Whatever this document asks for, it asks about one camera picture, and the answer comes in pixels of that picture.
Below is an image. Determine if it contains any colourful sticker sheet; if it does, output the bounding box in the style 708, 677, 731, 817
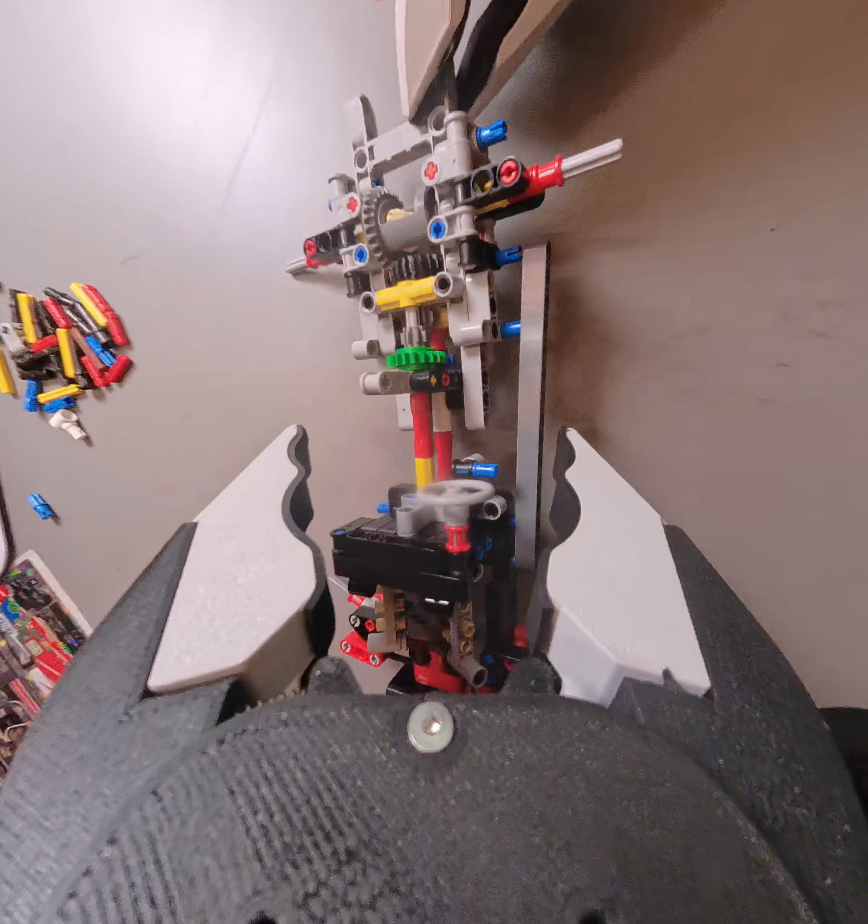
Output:
0, 550, 94, 849

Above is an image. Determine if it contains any lego car chassis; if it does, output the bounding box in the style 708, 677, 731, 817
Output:
285, 94, 624, 695

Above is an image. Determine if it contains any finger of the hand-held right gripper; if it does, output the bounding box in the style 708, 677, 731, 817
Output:
395, 0, 492, 122
457, 0, 573, 116

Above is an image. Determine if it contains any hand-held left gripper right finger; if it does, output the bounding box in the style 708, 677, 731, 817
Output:
531, 426, 713, 707

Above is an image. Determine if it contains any pile of lego pins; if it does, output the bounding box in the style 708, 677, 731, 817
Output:
0, 282, 133, 414

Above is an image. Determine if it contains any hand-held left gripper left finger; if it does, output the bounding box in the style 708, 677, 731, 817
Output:
147, 424, 334, 697

